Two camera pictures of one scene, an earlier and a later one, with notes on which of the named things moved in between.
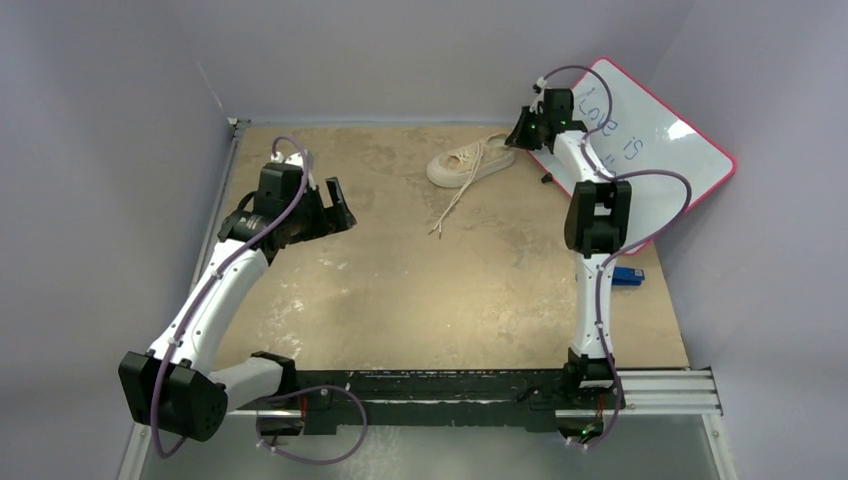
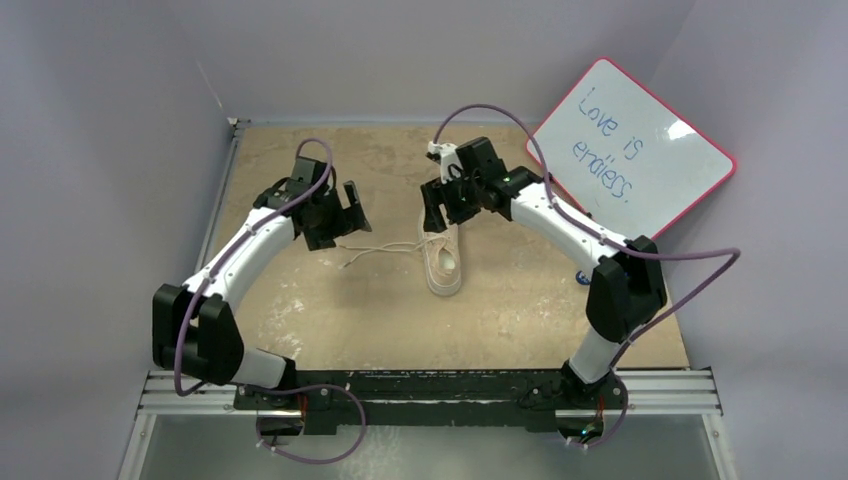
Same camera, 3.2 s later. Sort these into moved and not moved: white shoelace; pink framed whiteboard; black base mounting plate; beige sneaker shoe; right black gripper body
Moved: white shoelace; right black gripper body; beige sneaker shoe
Not moved: black base mounting plate; pink framed whiteboard
